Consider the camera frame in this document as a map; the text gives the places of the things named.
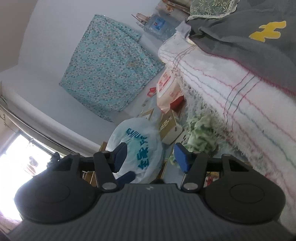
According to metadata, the white striped blanket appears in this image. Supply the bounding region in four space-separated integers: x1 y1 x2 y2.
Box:
157 32 296 218

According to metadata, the small gold white box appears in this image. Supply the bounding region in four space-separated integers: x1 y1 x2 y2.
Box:
159 110 183 145

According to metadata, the teal floral cloth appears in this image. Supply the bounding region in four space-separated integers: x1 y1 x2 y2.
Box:
59 15 164 121

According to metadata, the green white scrunchie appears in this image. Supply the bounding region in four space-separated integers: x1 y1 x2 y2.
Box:
175 113 222 157

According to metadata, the green floral pillow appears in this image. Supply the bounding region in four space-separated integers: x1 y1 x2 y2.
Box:
188 0 239 20

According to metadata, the water bottle jug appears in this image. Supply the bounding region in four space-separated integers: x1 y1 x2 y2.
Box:
144 15 175 41

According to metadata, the dark grey yellow blanket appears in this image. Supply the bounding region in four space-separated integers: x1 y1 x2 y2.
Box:
187 1 295 94

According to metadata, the white blue plastic bag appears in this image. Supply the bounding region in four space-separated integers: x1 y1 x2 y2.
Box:
106 118 163 184

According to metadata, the red wet wipes pack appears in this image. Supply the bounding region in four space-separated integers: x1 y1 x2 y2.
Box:
156 68 184 113

